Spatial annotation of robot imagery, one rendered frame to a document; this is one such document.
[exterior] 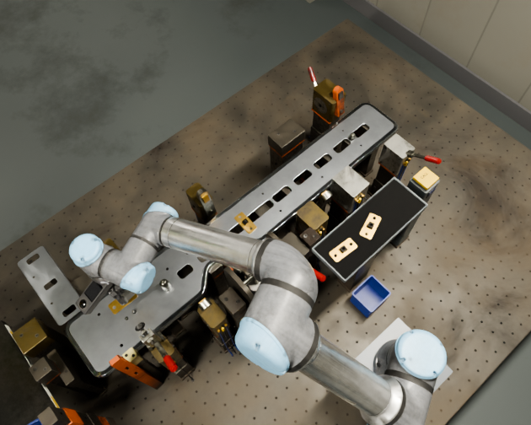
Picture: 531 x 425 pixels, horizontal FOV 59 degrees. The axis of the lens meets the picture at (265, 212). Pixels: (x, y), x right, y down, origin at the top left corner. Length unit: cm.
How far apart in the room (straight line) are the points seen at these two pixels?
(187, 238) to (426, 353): 61
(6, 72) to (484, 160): 319
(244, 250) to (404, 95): 157
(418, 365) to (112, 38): 326
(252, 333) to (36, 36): 350
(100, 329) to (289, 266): 83
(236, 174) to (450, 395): 120
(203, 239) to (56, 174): 226
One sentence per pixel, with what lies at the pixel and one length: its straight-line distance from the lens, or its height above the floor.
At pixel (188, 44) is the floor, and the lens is 367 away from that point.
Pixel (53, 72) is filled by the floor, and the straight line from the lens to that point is 379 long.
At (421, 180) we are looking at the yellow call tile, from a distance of 158.
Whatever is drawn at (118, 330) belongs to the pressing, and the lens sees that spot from 158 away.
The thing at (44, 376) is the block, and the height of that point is 108.
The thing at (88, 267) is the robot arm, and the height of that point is 145.
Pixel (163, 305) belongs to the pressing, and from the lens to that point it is 156.
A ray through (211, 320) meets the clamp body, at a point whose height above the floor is 107.
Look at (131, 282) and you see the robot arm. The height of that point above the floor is 146.
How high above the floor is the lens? 246
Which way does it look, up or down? 63 degrees down
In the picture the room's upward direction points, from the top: 4 degrees counter-clockwise
